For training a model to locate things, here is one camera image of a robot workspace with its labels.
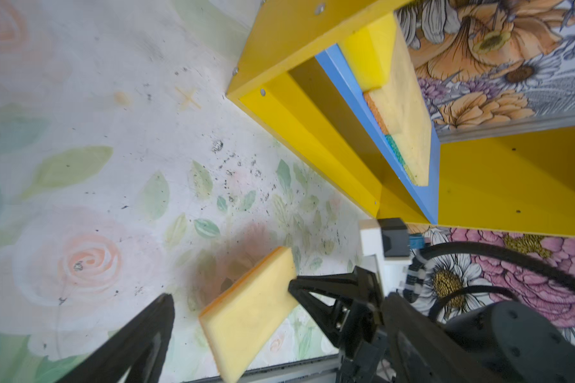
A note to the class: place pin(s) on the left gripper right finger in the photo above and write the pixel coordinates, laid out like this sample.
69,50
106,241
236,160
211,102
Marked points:
419,351

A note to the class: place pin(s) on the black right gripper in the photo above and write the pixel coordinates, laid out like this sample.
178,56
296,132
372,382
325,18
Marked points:
508,338

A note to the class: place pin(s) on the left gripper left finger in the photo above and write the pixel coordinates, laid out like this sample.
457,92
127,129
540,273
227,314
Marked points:
136,353

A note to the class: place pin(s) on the tan yellow sponge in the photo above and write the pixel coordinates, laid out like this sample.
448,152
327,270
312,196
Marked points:
239,322

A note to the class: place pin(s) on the bright yellow square sponge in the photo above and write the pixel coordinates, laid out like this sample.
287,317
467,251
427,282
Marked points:
369,51

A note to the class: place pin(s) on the yellow shelf with coloured boards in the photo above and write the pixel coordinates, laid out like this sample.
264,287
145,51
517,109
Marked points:
497,78

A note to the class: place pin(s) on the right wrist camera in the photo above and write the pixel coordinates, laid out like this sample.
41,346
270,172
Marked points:
388,249

